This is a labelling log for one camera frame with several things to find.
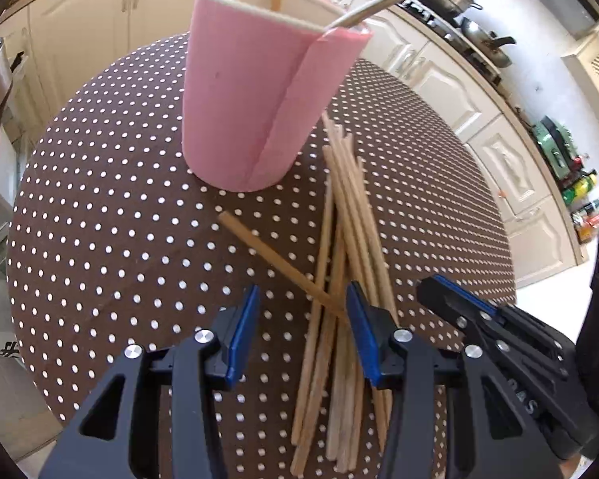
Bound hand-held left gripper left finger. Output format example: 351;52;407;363
39;284;261;479

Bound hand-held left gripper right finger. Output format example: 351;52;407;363
346;281;552;479

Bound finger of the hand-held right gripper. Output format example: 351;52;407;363
416;274;576;381

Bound bunch of wooden chopsticks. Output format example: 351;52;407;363
217;112;400;475

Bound pink cup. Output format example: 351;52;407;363
181;0;373;193

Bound dark sauce bottle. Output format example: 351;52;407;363
571;197;599;218

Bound green and yellow bottle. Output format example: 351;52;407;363
561;172;599;205

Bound green electric cooker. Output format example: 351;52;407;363
532;116;582;188

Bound brown polka dot tablecloth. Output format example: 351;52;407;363
5;32;517;479

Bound steel wok with lid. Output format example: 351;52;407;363
459;17;515;68

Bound black gas stove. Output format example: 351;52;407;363
404;0;502;83

